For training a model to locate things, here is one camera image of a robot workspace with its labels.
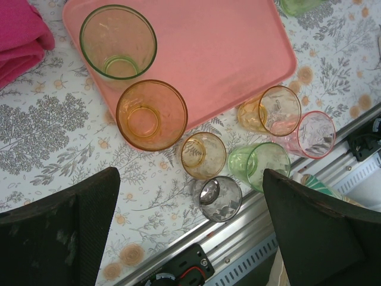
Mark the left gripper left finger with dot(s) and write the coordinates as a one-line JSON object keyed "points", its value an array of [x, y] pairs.
{"points": [[44, 244]]}

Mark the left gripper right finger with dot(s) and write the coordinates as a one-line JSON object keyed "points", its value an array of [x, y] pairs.
{"points": [[321, 238]]}

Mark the small pink glass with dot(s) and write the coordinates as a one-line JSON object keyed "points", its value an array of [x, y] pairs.
{"points": [[315, 134]]}

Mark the small green glass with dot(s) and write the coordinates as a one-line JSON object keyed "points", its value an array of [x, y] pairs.
{"points": [[241, 164], [297, 6]]}

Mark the small dark grey glass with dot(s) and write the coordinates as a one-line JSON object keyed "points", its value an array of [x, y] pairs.
{"points": [[217, 202]]}

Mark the small amber glass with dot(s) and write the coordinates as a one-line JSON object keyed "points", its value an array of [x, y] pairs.
{"points": [[193, 155], [253, 114]]}

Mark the tall amber glass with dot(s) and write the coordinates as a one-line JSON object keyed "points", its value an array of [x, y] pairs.
{"points": [[143, 122]]}

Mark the tall green glass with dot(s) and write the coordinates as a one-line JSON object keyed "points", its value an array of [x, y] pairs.
{"points": [[119, 65]]}

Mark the pink plastic tray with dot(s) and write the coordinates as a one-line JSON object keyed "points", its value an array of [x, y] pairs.
{"points": [[208, 44]]}

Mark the folded magenta towel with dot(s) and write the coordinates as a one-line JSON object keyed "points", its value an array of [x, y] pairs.
{"points": [[18, 44]]}

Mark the aluminium table edge rail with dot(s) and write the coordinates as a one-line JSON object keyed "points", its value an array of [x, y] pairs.
{"points": [[238, 220]]}

